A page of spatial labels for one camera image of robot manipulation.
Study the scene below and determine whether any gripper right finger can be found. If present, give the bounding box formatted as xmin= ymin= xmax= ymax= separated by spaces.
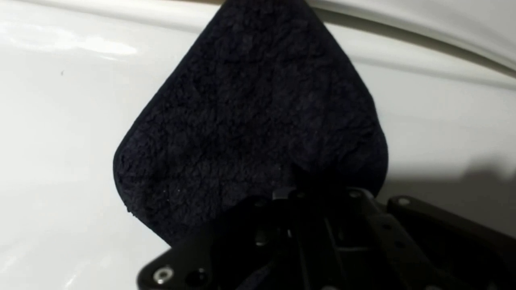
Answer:
xmin=312 ymin=187 xmax=516 ymax=290

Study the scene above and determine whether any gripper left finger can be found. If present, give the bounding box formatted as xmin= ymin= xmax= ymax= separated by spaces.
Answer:
xmin=137 ymin=188 xmax=311 ymax=290

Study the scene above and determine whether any black terry cloth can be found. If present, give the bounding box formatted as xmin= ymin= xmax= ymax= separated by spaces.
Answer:
xmin=113 ymin=0 xmax=389 ymax=247

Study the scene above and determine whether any white washing machine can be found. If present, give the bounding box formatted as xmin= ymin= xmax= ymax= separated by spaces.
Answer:
xmin=0 ymin=0 xmax=516 ymax=290

